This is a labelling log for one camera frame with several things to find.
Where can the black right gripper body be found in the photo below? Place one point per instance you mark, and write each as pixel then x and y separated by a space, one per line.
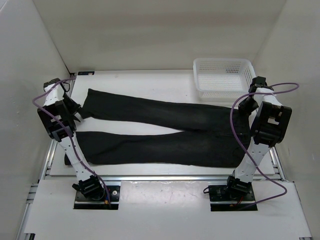
pixel 248 105

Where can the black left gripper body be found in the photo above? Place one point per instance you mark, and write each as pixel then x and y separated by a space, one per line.
pixel 72 106

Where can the black trousers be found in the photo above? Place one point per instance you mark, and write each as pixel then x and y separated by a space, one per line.
pixel 204 135

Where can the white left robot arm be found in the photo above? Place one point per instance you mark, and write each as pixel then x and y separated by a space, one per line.
pixel 57 112

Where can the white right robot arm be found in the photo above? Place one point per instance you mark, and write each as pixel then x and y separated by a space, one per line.
pixel 268 123

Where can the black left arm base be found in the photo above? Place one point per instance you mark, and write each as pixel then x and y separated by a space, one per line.
pixel 99 202

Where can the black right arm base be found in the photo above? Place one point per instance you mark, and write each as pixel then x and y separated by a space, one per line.
pixel 235 195

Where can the white perforated plastic basket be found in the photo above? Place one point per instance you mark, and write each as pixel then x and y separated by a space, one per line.
pixel 222 79

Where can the white front cover board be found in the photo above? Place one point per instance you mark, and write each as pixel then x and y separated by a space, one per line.
pixel 162 211

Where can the black corner bracket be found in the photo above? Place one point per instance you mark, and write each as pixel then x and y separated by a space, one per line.
pixel 86 73

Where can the aluminium front rail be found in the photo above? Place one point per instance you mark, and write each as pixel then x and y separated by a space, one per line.
pixel 167 178

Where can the aluminium left side rail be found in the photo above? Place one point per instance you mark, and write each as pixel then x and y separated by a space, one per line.
pixel 45 170

